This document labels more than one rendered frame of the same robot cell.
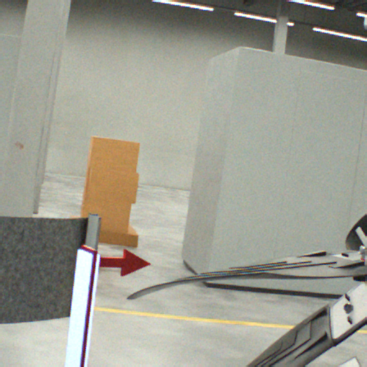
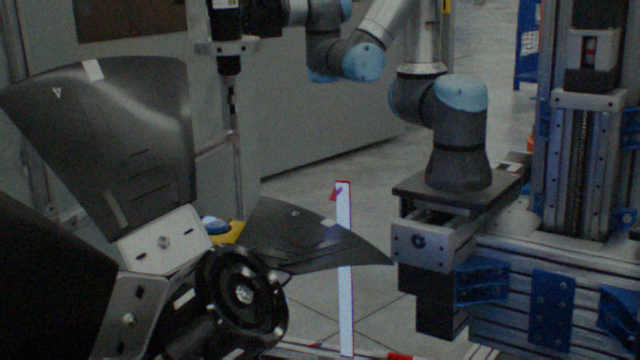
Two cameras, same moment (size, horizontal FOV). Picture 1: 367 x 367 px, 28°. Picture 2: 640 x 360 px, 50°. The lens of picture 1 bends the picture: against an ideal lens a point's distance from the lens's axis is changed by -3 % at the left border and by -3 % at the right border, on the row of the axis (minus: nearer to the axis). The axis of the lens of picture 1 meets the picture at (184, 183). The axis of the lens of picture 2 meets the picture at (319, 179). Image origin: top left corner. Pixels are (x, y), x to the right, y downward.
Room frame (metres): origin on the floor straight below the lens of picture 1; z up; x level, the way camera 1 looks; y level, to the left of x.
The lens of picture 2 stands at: (1.48, -0.52, 1.55)
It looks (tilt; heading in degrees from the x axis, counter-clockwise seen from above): 19 degrees down; 148
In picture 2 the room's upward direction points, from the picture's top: 2 degrees counter-clockwise
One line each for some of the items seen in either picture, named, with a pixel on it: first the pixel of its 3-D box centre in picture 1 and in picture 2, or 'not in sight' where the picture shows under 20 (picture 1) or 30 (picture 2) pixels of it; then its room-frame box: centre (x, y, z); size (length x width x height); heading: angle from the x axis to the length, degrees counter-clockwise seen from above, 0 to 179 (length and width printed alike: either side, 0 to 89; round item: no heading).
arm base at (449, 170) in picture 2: not in sight; (458, 159); (0.42, 0.53, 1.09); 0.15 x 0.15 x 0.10
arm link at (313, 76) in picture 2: not in sight; (327, 56); (0.29, 0.27, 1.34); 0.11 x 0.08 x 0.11; 177
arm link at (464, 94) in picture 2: not in sight; (458, 108); (0.41, 0.53, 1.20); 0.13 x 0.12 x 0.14; 177
